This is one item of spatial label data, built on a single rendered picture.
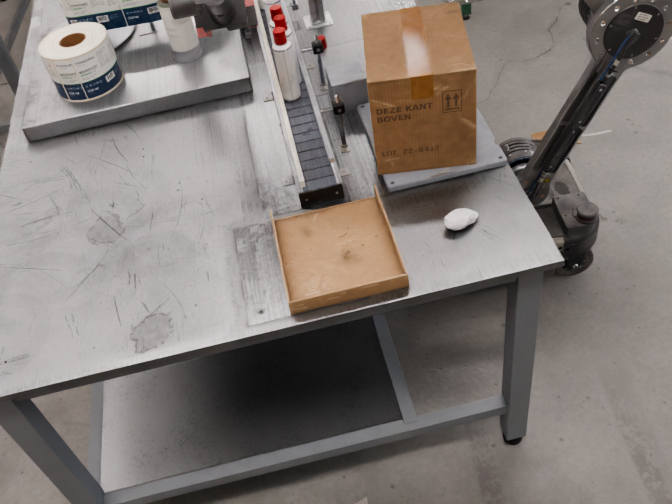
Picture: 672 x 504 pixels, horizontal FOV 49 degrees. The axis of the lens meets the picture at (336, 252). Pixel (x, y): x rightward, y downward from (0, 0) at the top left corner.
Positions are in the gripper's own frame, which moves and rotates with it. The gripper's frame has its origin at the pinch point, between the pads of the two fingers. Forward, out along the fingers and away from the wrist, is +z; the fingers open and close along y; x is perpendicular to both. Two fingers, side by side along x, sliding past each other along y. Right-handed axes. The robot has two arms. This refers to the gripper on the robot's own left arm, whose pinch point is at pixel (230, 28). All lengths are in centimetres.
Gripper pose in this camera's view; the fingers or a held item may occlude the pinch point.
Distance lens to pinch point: 184.2
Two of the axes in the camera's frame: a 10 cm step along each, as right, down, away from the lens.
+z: 0.4, 0.8, 10.0
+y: -9.8, 1.9, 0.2
